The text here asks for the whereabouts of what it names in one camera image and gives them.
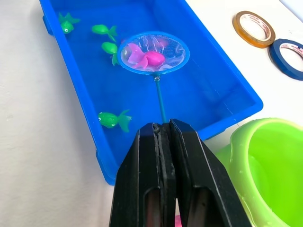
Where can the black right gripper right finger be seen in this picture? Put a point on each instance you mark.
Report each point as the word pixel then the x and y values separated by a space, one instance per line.
pixel 201 184

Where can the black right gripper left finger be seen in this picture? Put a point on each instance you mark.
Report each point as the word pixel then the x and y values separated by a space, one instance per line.
pixel 137 179

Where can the blue fish net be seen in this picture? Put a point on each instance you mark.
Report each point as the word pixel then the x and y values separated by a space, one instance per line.
pixel 159 94

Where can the pink toy fish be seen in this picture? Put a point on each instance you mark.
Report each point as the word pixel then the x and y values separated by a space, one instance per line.
pixel 153 59

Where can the pink plastic bucket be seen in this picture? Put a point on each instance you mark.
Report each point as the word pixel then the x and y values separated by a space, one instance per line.
pixel 178 221

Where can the green toy fish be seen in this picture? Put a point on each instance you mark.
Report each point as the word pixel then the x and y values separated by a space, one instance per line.
pixel 109 119
pixel 109 48
pixel 67 24
pixel 100 29

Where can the green plastic bucket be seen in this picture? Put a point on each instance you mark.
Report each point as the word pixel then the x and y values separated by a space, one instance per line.
pixel 267 170

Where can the blue plastic tub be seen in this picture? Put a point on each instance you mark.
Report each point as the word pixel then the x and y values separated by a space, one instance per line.
pixel 201 94

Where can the blue tape roll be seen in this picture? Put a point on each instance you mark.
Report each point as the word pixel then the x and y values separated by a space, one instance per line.
pixel 275 59

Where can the brown tape roll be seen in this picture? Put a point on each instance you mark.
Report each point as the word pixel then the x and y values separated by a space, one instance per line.
pixel 239 27

